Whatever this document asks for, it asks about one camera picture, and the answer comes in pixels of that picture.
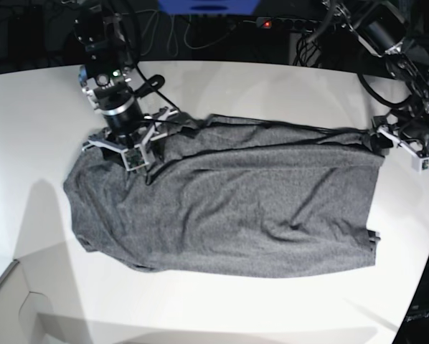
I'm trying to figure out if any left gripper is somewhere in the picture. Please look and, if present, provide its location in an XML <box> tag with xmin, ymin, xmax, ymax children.
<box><xmin>369</xmin><ymin>110</ymin><xmax>429</xmax><ymax>172</ymax></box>

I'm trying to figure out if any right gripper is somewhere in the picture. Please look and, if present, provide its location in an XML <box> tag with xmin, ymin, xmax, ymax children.
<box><xmin>82</xmin><ymin>100</ymin><xmax>181</xmax><ymax>172</ymax></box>

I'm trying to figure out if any grey t-shirt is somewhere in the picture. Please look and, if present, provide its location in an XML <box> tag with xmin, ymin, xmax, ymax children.
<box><xmin>64</xmin><ymin>115</ymin><xmax>384</xmax><ymax>278</ymax></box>

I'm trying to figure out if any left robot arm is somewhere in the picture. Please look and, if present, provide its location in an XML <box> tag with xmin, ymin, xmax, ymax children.
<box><xmin>307</xmin><ymin>1</ymin><xmax>429</xmax><ymax>173</ymax></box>

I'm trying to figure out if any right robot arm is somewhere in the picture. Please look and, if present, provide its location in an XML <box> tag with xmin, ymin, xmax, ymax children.
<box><xmin>74</xmin><ymin>1</ymin><xmax>180</xmax><ymax>172</ymax></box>

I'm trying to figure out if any blue box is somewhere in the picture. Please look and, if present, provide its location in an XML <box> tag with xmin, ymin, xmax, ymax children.
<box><xmin>158</xmin><ymin>0</ymin><xmax>260</xmax><ymax>15</ymax></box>

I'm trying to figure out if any black power strip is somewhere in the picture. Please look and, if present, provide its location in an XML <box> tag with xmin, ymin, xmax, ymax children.
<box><xmin>255</xmin><ymin>17</ymin><xmax>320</xmax><ymax>34</ymax></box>

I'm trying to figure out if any white table partition panel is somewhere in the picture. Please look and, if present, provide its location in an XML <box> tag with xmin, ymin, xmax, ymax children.
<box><xmin>0</xmin><ymin>260</ymin><xmax>93</xmax><ymax>343</ymax></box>

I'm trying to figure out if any grey looped cable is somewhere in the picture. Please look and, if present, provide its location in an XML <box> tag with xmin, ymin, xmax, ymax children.
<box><xmin>142</xmin><ymin>14</ymin><xmax>237</xmax><ymax>57</ymax></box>

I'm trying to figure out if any black cable bundle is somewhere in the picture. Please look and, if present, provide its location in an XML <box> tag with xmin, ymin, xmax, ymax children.
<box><xmin>293</xmin><ymin>31</ymin><xmax>325</xmax><ymax>69</ymax></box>

